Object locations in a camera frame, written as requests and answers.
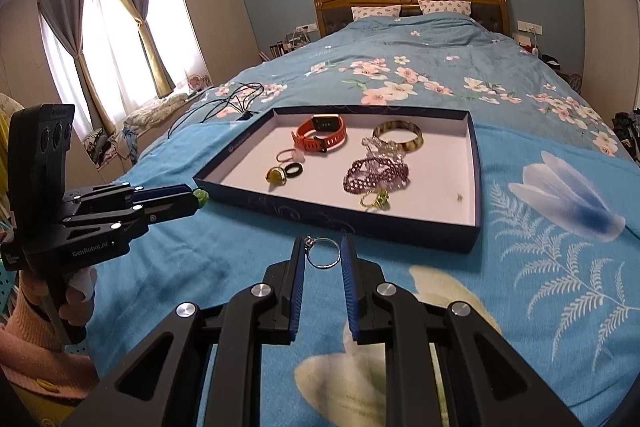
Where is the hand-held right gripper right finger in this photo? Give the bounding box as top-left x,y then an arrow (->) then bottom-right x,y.
340,234 -> 557,427

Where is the blue tulip print blanket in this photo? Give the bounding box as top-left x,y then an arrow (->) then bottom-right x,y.
75,112 -> 640,427

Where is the blue floral duvet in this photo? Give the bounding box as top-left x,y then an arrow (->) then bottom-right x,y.
200,14 -> 631,168

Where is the floral cushion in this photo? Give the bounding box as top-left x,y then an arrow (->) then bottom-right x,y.
122,94 -> 188,128

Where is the purple beaded bracelet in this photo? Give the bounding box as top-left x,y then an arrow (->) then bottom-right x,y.
342,157 -> 412,195

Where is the silver ring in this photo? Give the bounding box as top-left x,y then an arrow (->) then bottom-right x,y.
304,236 -> 343,269

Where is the cluster of cosmetic bottles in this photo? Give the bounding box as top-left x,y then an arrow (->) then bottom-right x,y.
260,24 -> 321,60

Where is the white dotted pillow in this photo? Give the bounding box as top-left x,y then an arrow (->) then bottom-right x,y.
351,4 -> 402,21
418,0 -> 473,16

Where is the black cable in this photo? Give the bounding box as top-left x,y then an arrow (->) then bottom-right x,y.
167,82 -> 266,138

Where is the person's left forearm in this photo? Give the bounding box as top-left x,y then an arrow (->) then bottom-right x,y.
0,267 -> 98,393

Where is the yellow brown bangle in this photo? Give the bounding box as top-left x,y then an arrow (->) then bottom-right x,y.
372,119 -> 424,154

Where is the clear crystal bead bracelet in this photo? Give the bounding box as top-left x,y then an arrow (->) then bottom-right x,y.
361,136 -> 407,168

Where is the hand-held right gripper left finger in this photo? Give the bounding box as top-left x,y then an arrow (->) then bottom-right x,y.
62,237 -> 307,427

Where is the dark blue shallow box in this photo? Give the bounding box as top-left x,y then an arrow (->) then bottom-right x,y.
192,107 -> 483,254

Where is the person's left hand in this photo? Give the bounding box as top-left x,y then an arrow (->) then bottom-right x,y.
57,266 -> 98,333

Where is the gold ring with green stone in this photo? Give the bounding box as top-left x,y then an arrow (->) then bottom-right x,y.
359,189 -> 392,212

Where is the blue perforated basket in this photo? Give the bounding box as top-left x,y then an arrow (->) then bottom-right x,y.
0,227 -> 23,323

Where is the gold curtain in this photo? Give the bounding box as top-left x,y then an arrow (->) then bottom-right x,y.
102,0 -> 173,98

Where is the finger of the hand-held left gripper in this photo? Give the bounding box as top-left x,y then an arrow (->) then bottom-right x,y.
62,184 -> 197,214
60,196 -> 201,230

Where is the person's yellow clothing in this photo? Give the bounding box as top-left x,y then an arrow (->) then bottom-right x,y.
0,377 -> 96,427

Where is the pile of dark clothes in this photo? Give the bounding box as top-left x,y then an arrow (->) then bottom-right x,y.
612,109 -> 640,162

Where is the orange smartwatch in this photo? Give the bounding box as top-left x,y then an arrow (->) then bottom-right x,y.
291,114 -> 346,154

